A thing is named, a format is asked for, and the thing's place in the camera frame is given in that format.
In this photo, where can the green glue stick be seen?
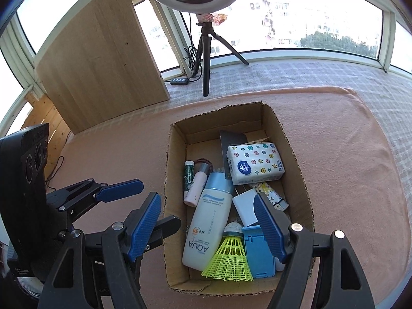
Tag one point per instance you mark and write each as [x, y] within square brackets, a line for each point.
[189, 177]

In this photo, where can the checkered cloth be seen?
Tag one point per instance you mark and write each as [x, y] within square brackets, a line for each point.
[322, 74]

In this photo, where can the tissue pack with dotted print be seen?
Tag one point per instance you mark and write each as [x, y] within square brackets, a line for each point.
[254, 164]

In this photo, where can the patterned lighter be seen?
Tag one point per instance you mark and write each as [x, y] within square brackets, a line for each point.
[276, 199]

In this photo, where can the white charger plug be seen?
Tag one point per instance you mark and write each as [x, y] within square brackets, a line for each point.
[246, 207]

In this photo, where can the blue phone stand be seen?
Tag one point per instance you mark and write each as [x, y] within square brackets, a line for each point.
[257, 254]

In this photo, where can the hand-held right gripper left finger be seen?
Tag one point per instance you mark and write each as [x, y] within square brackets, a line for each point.
[144, 228]

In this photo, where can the cardboard box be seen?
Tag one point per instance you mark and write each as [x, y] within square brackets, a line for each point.
[289, 154]

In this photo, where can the pink bottle with grey cap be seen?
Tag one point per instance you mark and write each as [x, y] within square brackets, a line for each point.
[196, 186]

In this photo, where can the black tripod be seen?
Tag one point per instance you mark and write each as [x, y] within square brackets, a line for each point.
[206, 64]

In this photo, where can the wooden board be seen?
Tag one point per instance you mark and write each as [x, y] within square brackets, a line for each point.
[96, 64]

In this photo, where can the dark grey card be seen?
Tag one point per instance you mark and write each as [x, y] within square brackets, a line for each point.
[231, 138]

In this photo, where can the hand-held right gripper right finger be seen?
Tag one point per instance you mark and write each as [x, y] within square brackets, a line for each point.
[270, 228]

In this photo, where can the white and blue sunscreen bottle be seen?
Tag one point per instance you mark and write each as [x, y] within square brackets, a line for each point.
[206, 225]

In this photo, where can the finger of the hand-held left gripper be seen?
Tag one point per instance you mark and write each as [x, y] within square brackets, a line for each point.
[122, 189]
[169, 225]

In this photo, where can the yellow plastic shuttlecock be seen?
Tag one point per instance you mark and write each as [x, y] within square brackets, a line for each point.
[230, 257]

